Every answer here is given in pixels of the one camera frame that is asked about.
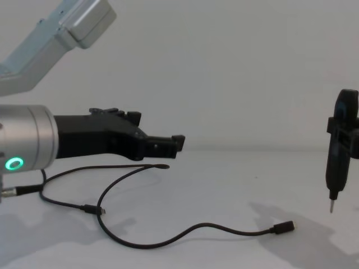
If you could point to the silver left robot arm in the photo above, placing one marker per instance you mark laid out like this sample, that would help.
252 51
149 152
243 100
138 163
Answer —
28 134

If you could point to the white table cloth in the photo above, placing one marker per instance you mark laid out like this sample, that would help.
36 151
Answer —
196 196

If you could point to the black electric screwdriver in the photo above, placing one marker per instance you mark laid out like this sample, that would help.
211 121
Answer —
338 173

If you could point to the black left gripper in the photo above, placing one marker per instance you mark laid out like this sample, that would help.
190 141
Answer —
92 137

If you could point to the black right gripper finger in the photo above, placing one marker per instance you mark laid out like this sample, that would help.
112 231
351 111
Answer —
343 124

